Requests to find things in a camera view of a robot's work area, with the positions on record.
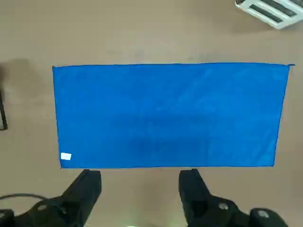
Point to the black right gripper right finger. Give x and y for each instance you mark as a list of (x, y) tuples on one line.
[(194, 194)]

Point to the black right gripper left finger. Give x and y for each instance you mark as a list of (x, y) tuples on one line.
[(78, 194)]

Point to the blue microfibre towel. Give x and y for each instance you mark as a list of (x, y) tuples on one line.
[(165, 113)]

